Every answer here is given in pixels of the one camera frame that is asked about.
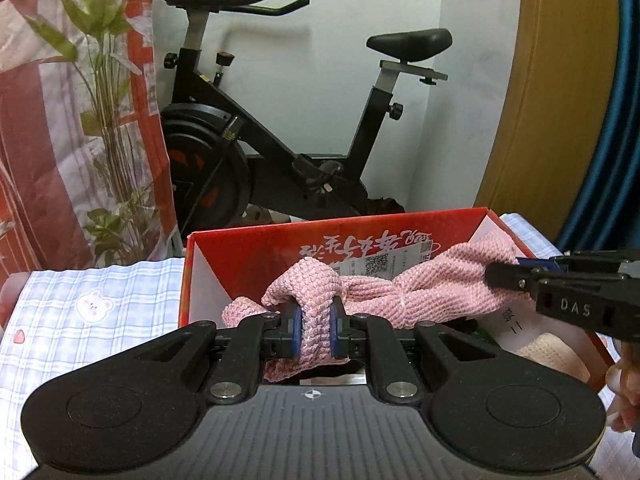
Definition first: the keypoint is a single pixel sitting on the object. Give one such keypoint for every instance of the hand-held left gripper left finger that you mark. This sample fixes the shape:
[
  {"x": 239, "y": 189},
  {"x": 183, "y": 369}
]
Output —
[{"x": 298, "y": 330}]

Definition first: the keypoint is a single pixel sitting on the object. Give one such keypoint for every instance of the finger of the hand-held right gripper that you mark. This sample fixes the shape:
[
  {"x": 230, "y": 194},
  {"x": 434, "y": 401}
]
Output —
[
  {"x": 537, "y": 262},
  {"x": 507, "y": 276}
]

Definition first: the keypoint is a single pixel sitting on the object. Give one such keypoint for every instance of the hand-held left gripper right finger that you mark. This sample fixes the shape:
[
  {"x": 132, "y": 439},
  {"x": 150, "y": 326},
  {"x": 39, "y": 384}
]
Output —
[{"x": 334, "y": 332}]

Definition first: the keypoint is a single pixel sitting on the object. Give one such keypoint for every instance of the pink knitted towel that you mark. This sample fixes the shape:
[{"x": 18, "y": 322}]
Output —
[{"x": 380, "y": 290}]

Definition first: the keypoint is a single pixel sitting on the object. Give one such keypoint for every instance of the cream knitted towel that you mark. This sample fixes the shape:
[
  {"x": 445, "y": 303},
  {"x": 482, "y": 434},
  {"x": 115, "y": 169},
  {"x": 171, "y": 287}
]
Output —
[{"x": 555, "y": 355}]

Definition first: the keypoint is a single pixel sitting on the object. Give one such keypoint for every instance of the green soft packet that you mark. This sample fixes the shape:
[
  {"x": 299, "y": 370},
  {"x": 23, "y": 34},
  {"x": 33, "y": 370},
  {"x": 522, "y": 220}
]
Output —
[{"x": 481, "y": 335}]

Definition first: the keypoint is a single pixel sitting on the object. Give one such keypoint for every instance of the red strawberry print cardboard box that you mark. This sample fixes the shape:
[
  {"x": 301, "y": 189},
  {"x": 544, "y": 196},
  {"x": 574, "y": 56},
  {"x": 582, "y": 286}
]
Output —
[{"x": 240, "y": 255}]

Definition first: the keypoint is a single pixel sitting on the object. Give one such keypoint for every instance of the person's right hand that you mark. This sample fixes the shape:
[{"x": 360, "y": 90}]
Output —
[{"x": 624, "y": 390}]

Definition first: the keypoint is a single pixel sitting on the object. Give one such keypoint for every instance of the blue curtain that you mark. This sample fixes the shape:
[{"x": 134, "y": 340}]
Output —
[{"x": 605, "y": 135}]

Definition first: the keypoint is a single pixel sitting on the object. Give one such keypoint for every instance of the wooden door panel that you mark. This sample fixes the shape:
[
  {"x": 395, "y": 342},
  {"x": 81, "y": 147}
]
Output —
[{"x": 545, "y": 100}]

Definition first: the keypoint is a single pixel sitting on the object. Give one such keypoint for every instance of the black exercise bike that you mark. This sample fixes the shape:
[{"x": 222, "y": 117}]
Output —
[{"x": 280, "y": 160}]

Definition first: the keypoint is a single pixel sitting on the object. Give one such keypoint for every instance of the blue checked strawberry bed sheet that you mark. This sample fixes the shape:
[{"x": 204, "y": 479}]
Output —
[{"x": 100, "y": 300}]

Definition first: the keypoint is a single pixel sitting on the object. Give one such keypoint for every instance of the printed red backdrop cloth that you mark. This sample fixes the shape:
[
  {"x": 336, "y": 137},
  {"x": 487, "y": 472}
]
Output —
[{"x": 75, "y": 135}]

